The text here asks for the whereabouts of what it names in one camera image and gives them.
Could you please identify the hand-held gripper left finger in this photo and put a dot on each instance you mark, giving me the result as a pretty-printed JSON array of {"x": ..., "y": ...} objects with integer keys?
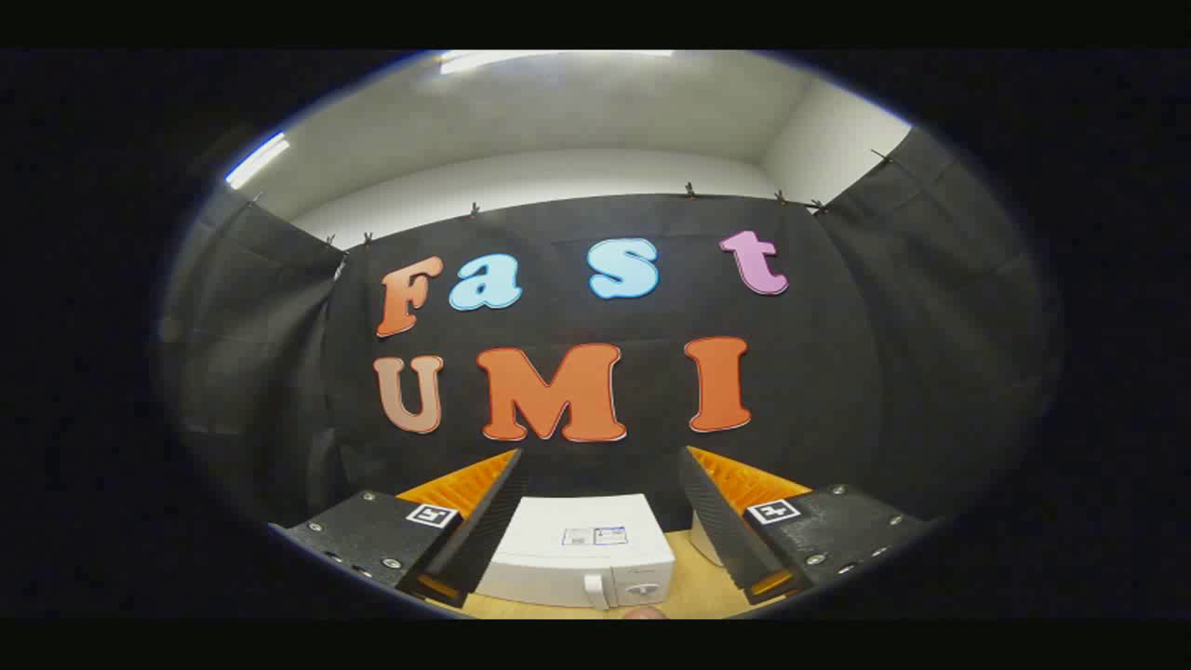
[{"x": 493, "y": 530}]

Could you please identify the white microwave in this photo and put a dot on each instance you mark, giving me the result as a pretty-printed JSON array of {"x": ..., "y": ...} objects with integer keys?
[{"x": 577, "y": 558}]

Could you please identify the cream white toaster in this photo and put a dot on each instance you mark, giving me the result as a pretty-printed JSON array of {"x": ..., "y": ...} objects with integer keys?
[{"x": 702, "y": 544}]

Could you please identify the ceiling light panel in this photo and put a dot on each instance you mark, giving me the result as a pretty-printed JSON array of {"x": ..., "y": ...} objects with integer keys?
[
  {"x": 258, "y": 159},
  {"x": 549, "y": 60}
]

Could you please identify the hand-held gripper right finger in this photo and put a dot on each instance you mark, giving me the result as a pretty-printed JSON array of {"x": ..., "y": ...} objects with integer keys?
[{"x": 716, "y": 530}]

